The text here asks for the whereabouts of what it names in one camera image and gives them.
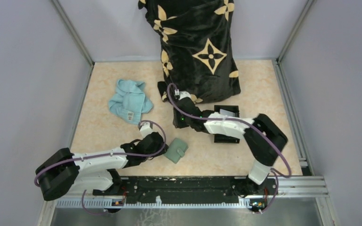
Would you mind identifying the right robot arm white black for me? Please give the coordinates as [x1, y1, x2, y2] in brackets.
[169, 97, 290, 194]

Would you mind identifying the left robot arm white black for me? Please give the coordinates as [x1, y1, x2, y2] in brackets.
[34, 132, 168, 201]

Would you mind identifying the black card tray box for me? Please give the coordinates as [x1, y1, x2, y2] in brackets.
[214, 105, 240, 144]

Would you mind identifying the light blue cloth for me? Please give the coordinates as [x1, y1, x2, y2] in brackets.
[108, 79, 154, 125]

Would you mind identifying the black beige flower-patterned blanket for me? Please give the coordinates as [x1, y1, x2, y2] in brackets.
[138, 0, 241, 103]

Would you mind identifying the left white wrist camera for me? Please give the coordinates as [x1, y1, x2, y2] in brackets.
[139, 122, 154, 138]

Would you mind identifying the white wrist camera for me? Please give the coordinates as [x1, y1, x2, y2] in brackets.
[178, 91, 191, 100]
[139, 122, 154, 138]

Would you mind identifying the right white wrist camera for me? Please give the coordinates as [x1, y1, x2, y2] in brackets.
[178, 91, 191, 100]

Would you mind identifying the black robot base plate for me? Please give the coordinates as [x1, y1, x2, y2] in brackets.
[92, 176, 276, 204]

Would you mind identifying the white slotted cable duct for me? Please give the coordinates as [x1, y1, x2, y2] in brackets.
[56, 196, 264, 210]

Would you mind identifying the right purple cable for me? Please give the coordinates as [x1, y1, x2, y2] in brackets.
[166, 82, 293, 215]

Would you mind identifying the purple cable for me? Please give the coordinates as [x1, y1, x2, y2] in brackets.
[33, 120, 167, 217]
[166, 82, 293, 215]

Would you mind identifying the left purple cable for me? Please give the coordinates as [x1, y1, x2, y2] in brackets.
[33, 120, 167, 217]

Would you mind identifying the aluminium frame rail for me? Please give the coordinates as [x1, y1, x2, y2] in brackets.
[106, 176, 329, 199]

